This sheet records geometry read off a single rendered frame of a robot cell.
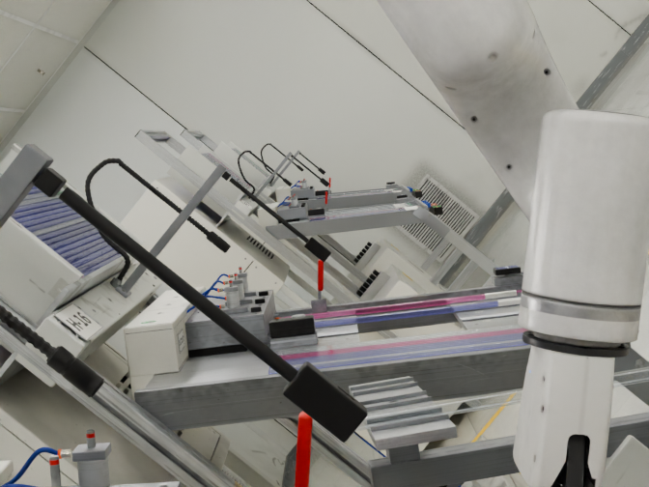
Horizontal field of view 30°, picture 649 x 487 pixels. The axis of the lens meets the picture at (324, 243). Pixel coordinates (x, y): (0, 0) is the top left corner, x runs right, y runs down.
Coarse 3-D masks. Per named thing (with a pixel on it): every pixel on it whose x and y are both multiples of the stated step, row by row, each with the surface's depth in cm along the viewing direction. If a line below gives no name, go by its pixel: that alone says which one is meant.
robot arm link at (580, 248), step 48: (576, 144) 82; (624, 144) 81; (576, 192) 82; (624, 192) 81; (528, 240) 86; (576, 240) 82; (624, 240) 82; (528, 288) 85; (576, 288) 82; (624, 288) 82
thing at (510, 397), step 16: (640, 368) 110; (624, 384) 109; (464, 400) 109; (480, 400) 109; (496, 400) 109; (512, 400) 109; (368, 416) 108; (384, 416) 108; (400, 416) 108; (416, 416) 108
